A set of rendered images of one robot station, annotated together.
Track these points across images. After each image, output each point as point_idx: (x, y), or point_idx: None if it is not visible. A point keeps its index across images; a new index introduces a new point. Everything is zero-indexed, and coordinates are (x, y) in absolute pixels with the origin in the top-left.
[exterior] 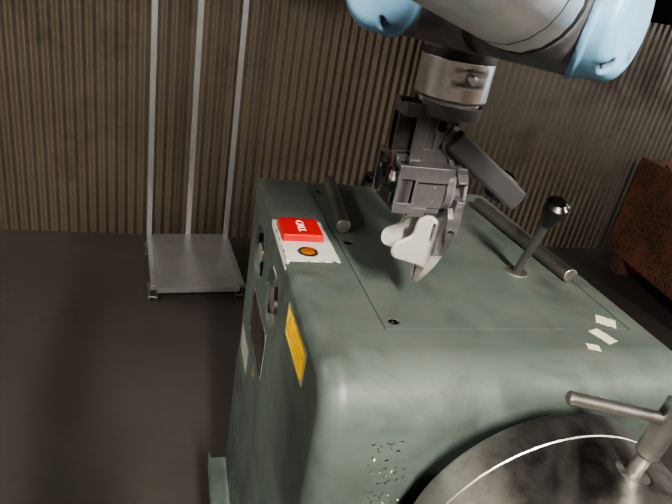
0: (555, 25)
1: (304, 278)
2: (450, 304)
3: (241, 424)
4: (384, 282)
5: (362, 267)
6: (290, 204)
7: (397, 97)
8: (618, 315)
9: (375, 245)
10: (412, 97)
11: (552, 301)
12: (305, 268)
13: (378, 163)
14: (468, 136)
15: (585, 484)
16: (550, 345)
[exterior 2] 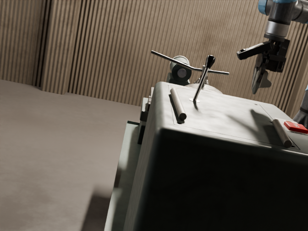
0: None
1: (287, 117)
2: (233, 102)
3: None
4: (256, 110)
5: (265, 115)
6: (305, 141)
7: (289, 41)
8: (165, 86)
9: (258, 118)
10: (285, 39)
11: (189, 93)
12: (288, 119)
13: (284, 63)
14: (265, 41)
15: (215, 89)
16: (205, 90)
